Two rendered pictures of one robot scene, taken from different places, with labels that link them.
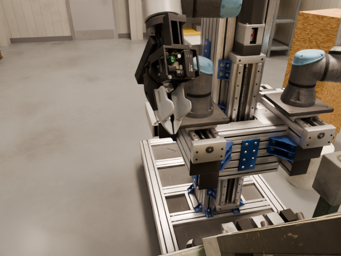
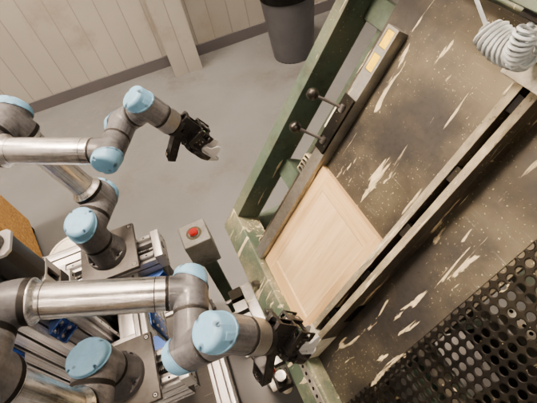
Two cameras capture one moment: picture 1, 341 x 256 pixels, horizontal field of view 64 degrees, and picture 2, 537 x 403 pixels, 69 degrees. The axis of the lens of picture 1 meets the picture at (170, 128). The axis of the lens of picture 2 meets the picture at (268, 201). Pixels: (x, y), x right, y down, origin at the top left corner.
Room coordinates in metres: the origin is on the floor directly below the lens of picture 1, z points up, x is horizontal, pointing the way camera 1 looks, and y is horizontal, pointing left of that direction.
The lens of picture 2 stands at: (0.45, 0.30, 2.27)
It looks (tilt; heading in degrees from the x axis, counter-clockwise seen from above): 51 degrees down; 273
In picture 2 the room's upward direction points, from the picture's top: 15 degrees counter-clockwise
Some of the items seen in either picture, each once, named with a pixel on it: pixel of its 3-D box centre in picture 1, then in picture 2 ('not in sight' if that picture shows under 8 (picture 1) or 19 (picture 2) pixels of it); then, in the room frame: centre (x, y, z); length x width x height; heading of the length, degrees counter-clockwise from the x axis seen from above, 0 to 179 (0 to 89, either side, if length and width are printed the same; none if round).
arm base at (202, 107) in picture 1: (196, 99); (114, 372); (1.07, -0.11, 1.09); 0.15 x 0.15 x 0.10
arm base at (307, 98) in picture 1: (299, 90); (101, 246); (1.17, -0.60, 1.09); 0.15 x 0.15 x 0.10
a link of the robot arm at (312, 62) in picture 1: (307, 66); (86, 229); (1.17, -0.60, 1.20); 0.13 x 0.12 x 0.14; 77
